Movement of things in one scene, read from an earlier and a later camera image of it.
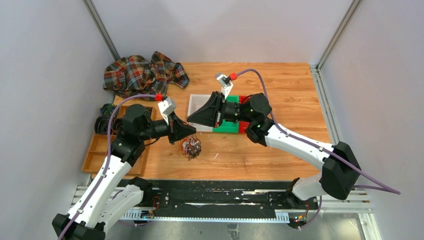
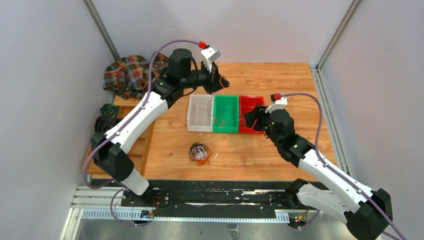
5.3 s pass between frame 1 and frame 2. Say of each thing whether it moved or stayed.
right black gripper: moved
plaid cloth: stayed
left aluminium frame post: stayed
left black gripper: moved
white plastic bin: stayed
